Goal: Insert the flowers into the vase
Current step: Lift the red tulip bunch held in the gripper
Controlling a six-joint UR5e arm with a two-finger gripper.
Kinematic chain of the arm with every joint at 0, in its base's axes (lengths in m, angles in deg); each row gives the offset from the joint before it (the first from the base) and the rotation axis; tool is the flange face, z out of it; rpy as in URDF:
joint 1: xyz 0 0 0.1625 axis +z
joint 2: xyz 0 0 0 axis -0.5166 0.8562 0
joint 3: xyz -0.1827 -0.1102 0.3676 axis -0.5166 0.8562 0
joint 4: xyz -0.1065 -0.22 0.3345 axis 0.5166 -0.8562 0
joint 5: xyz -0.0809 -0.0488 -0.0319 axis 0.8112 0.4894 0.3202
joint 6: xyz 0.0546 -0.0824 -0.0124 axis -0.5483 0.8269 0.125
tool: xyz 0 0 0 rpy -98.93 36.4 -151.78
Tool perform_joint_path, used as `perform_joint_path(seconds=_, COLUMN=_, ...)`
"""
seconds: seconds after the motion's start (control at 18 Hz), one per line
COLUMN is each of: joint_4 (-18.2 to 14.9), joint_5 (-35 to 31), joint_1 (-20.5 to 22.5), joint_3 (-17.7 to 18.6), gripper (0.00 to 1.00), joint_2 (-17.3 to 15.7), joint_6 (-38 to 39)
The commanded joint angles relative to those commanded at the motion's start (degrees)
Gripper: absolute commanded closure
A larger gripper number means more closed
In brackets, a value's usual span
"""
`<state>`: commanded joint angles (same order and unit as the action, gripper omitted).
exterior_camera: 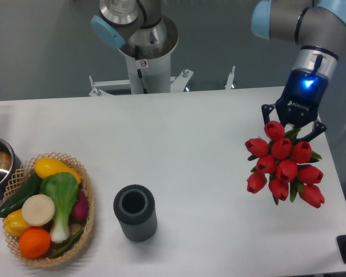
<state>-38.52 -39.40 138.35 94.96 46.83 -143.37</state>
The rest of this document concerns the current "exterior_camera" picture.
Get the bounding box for yellow bell pepper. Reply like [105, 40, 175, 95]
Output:
[3, 209, 32, 237]

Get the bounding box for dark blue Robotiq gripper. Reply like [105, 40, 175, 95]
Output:
[261, 70, 328, 144]

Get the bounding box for green cucumber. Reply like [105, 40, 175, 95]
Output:
[0, 173, 42, 218]

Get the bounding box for orange fruit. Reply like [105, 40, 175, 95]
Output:
[19, 227, 51, 259]

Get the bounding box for green bean pod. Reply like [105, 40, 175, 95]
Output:
[49, 229, 84, 259]

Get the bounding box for white round radish slice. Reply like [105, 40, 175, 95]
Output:
[22, 194, 55, 226]

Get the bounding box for woven wicker basket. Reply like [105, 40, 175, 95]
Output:
[3, 152, 95, 268]

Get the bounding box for dark grey ribbed vase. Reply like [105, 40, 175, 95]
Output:
[113, 184, 158, 242]

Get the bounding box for yellow squash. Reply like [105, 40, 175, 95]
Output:
[34, 158, 82, 184]

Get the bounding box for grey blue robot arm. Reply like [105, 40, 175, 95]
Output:
[91, 1, 346, 141]

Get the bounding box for purple sweet potato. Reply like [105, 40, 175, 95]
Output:
[71, 190, 88, 222]

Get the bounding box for red tulip bouquet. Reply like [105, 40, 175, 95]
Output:
[245, 121, 325, 208]

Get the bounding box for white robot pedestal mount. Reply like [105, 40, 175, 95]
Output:
[88, 43, 237, 98]

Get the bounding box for green bok choy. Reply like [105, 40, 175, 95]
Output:
[40, 172, 78, 243]

